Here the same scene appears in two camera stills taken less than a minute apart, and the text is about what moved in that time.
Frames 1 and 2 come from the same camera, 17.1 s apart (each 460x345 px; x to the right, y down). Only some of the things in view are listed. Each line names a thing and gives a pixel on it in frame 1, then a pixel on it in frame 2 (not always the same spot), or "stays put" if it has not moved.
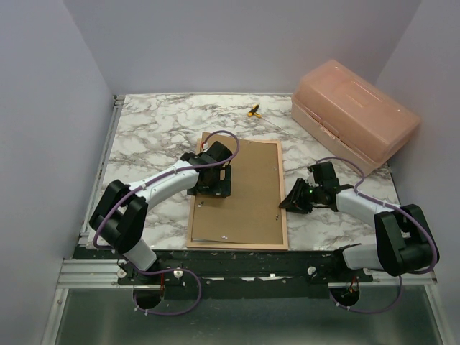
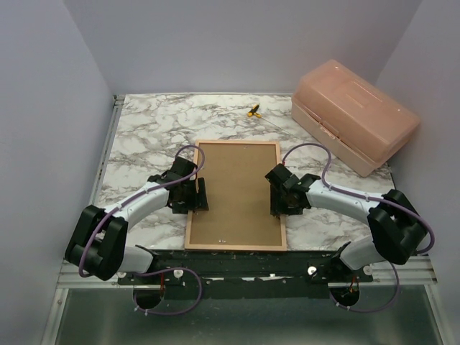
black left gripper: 221,188 -> 183,208
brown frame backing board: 252,214 stays put
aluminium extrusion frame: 79,272 stays put
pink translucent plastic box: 364,124 stays put
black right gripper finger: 297,200 -> 275,200
